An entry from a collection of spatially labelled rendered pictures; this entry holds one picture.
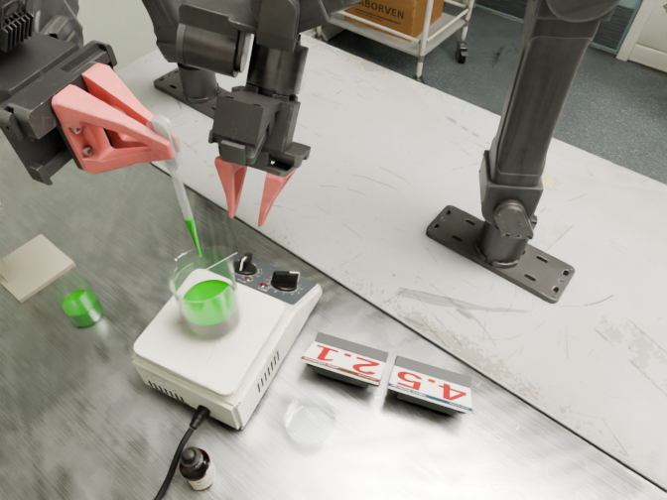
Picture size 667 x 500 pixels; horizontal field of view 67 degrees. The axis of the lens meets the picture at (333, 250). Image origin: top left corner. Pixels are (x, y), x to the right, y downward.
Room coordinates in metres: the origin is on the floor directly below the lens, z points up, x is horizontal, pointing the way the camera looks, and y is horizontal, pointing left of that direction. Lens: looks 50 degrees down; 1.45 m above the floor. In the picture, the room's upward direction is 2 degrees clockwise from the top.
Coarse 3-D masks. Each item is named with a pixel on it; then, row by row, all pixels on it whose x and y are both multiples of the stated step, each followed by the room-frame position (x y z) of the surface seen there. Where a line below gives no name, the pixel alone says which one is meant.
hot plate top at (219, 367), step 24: (240, 288) 0.32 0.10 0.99; (168, 312) 0.29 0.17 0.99; (264, 312) 0.29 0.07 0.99; (144, 336) 0.26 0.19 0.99; (168, 336) 0.26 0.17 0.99; (192, 336) 0.26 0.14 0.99; (240, 336) 0.26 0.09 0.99; (264, 336) 0.26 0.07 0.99; (168, 360) 0.23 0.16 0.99; (192, 360) 0.23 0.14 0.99; (216, 360) 0.23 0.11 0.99; (240, 360) 0.23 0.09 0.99; (216, 384) 0.21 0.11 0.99
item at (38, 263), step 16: (32, 240) 0.45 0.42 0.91; (48, 240) 0.45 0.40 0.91; (16, 256) 0.42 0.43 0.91; (32, 256) 0.42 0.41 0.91; (48, 256) 0.42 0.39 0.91; (64, 256) 0.42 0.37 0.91; (0, 272) 0.38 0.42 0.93; (16, 272) 0.39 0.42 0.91; (32, 272) 0.39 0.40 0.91; (48, 272) 0.40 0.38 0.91; (64, 272) 0.40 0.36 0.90; (16, 288) 0.37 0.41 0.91; (32, 288) 0.37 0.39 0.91
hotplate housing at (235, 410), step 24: (288, 312) 0.30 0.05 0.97; (288, 336) 0.29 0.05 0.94; (144, 360) 0.24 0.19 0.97; (264, 360) 0.25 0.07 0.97; (168, 384) 0.22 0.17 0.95; (192, 384) 0.22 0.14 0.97; (240, 384) 0.22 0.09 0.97; (264, 384) 0.24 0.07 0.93; (216, 408) 0.20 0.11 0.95; (240, 408) 0.20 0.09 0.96
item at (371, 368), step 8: (320, 344) 0.30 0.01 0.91; (312, 352) 0.28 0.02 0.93; (320, 352) 0.28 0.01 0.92; (328, 352) 0.28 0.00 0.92; (336, 352) 0.29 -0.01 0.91; (344, 352) 0.29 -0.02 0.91; (320, 360) 0.26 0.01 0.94; (328, 360) 0.27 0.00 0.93; (336, 360) 0.27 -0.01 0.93; (344, 360) 0.27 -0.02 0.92; (352, 360) 0.27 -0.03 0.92; (360, 360) 0.28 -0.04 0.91; (368, 360) 0.28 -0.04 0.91; (352, 368) 0.26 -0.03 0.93; (360, 368) 0.26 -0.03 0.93; (368, 368) 0.26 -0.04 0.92; (376, 368) 0.26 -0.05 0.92; (376, 376) 0.25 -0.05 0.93
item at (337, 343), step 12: (324, 336) 0.31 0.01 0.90; (336, 348) 0.30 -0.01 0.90; (348, 348) 0.30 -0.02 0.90; (360, 348) 0.30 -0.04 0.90; (372, 348) 0.30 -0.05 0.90; (300, 360) 0.26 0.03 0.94; (384, 360) 0.28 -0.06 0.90; (324, 372) 0.26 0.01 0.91; (336, 372) 0.26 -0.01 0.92; (360, 384) 0.25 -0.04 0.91; (372, 384) 0.25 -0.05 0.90
